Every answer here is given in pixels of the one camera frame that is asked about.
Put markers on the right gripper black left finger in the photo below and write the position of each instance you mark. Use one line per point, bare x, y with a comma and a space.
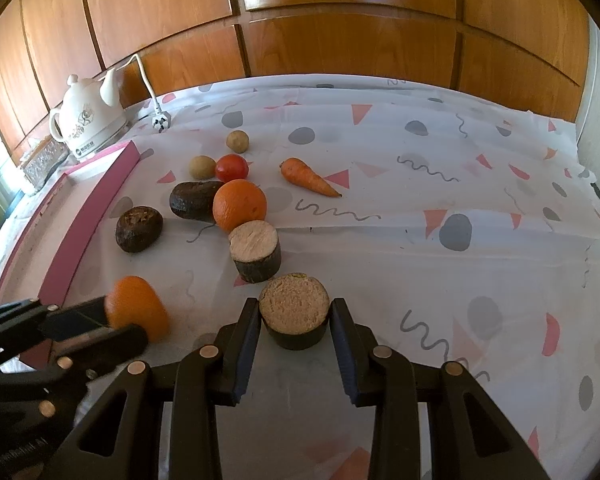
119, 436

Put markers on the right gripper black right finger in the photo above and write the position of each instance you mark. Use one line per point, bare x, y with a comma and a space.
421, 410

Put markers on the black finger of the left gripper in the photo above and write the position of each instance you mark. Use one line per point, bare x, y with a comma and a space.
106, 349
82, 318

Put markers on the orange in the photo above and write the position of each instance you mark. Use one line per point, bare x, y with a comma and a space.
237, 202
134, 301

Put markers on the dark brown wrinkled fruit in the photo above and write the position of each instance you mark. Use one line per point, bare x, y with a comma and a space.
194, 200

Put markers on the cut brown cylinder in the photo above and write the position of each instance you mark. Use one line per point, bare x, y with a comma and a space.
295, 308
255, 251

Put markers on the small tan round fruit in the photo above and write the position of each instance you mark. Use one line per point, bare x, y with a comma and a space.
202, 167

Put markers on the red tomato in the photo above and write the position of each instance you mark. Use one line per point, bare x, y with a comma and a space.
231, 167

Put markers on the orange carrot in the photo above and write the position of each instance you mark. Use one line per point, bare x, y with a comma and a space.
297, 172

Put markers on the pink edged white tray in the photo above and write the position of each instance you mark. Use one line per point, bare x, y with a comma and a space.
51, 246

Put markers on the silver embossed tissue box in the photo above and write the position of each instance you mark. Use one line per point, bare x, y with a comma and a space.
40, 162

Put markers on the white ceramic electric kettle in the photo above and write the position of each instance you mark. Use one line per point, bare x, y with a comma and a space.
90, 114

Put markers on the patterned white tablecloth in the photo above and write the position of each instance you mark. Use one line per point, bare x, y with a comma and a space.
465, 231

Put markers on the wooden panel cabinet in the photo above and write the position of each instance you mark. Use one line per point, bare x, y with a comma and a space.
525, 54

